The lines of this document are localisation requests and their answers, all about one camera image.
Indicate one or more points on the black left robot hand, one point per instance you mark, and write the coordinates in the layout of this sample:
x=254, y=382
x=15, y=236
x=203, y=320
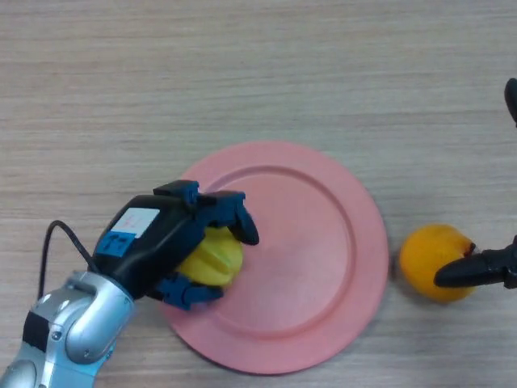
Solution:
x=153, y=238

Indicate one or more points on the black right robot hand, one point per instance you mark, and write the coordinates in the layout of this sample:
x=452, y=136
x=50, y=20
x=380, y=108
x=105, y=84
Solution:
x=476, y=271

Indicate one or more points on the yellow starfruit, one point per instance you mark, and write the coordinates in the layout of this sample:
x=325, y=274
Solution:
x=216, y=258

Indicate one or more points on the pink round plate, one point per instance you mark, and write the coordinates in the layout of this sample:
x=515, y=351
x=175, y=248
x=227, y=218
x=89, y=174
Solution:
x=307, y=258

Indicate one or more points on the orange round fruit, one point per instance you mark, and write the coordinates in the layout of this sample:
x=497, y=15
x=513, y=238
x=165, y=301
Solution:
x=432, y=254

